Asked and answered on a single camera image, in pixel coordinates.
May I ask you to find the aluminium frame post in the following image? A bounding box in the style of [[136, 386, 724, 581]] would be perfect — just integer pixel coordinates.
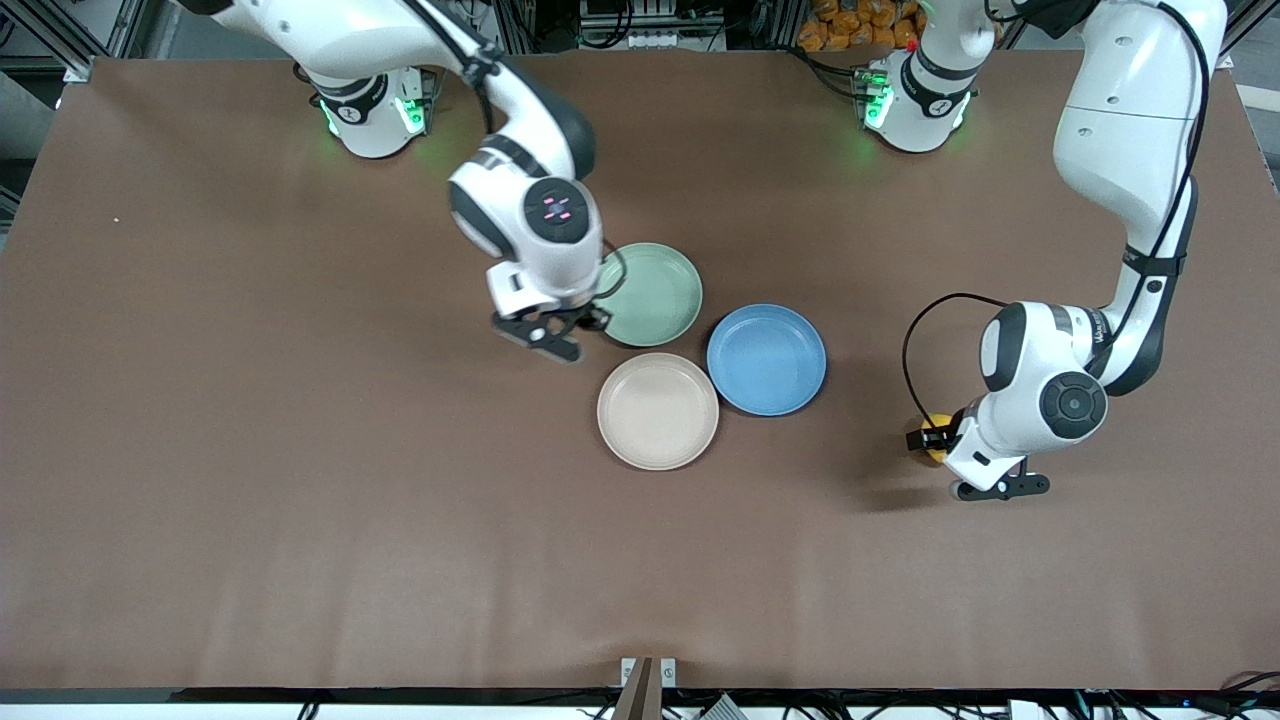
[[770, 0, 807, 51], [495, 0, 541, 56]]

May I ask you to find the blue round plate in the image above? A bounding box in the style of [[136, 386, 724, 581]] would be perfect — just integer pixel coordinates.
[[706, 303, 828, 417]]

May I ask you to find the aluminium frame profile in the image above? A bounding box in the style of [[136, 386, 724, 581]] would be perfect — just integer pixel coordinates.
[[0, 0, 151, 83]]

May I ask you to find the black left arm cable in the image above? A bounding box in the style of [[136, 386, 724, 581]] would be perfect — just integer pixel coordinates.
[[902, 0, 1213, 426]]

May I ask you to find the camera mount post bracket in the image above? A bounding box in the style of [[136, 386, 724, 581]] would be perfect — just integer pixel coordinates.
[[612, 656, 678, 720]]

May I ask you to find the yellow lemon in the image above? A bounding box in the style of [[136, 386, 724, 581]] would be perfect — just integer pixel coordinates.
[[918, 414, 956, 467]]

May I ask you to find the white equipment box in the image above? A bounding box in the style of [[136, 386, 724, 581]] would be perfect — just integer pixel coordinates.
[[578, 0, 727, 51]]

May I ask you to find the green round plate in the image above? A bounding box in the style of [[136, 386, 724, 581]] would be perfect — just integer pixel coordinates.
[[597, 242, 704, 348]]

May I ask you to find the bag of orange fruits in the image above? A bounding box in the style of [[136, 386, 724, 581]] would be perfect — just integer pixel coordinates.
[[797, 0, 923, 52]]

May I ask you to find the beige round plate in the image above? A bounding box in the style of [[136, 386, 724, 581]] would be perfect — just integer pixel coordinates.
[[596, 352, 720, 471]]

